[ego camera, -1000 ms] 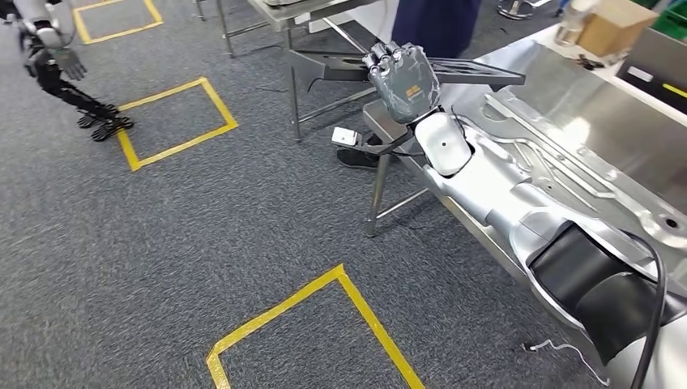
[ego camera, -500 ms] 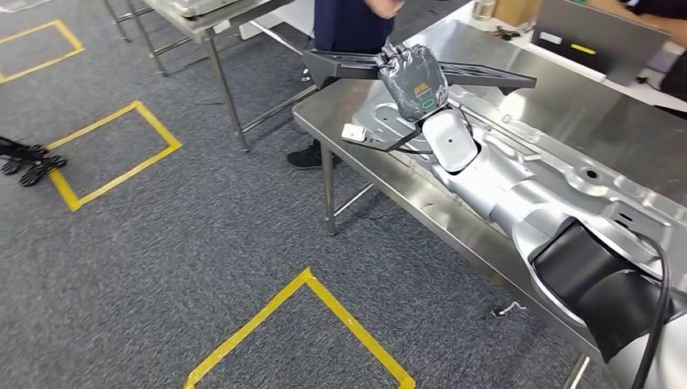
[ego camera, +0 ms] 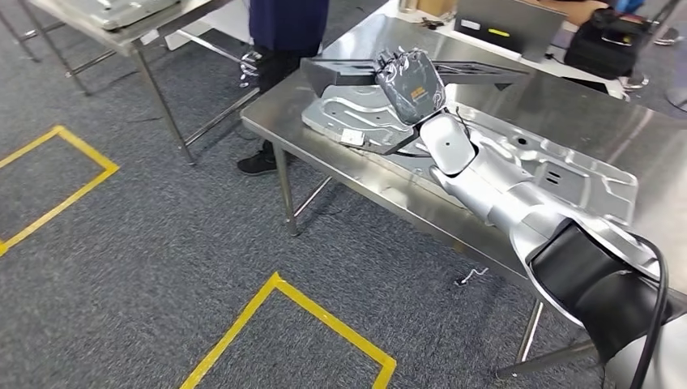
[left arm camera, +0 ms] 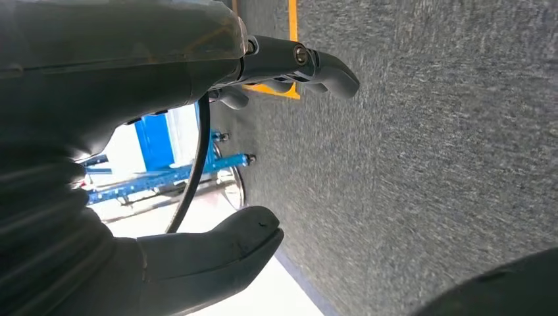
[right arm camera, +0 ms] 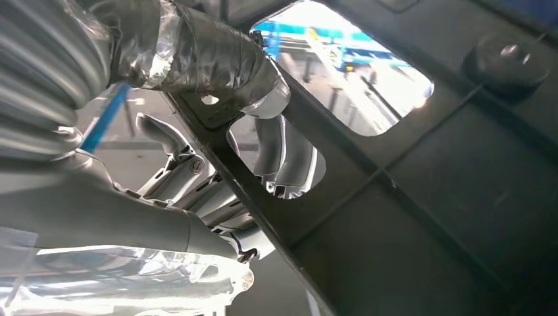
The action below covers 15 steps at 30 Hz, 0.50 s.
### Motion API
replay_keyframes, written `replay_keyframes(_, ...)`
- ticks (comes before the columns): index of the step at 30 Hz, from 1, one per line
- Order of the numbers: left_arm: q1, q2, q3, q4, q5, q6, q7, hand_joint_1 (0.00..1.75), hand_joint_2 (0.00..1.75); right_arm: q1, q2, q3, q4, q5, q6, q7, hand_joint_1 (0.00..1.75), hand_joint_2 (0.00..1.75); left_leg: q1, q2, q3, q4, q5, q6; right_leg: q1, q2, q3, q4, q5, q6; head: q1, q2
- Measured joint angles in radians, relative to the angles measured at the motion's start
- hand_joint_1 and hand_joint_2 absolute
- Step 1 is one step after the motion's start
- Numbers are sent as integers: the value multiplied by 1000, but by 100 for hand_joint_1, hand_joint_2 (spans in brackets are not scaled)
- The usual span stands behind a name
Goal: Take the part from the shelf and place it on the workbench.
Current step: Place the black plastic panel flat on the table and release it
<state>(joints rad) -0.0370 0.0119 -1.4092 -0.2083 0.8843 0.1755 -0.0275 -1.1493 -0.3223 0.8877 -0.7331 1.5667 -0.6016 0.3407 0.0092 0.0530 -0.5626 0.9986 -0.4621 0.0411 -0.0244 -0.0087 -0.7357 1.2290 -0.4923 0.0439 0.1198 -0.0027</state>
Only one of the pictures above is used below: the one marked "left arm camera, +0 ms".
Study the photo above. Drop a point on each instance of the robot left grey hand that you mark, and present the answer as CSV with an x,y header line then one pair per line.
x,y
109,65

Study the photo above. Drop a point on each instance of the blue metal shelf rack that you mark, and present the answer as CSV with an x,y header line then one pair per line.
x,y
174,178

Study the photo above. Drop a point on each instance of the yellow floor tape square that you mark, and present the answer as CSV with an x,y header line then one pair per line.
x,y
293,22

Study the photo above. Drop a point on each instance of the robot left black leg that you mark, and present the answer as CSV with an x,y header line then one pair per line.
x,y
501,292

